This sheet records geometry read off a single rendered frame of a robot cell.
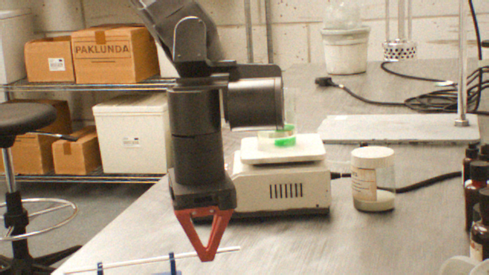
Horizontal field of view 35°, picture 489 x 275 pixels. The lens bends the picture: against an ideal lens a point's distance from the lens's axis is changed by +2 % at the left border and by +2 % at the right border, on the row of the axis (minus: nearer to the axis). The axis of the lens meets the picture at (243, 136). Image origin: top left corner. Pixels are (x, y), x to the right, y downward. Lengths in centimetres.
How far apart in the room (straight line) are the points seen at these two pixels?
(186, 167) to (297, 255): 20
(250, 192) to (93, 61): 246
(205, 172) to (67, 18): 316
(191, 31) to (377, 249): 35
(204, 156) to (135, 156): 269
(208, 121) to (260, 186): 26
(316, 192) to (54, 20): 304
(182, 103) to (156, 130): 262
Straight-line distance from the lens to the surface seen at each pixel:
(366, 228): 102
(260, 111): 79
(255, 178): 104
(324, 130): 149
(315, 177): 104
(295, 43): 358
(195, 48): 82
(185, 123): 80
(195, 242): 86
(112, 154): 354
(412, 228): 102
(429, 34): 351
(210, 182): 82
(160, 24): 85
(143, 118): 342
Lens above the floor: 112
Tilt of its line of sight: 14 degrees down
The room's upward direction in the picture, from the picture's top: 4 degrees counter-clockwise
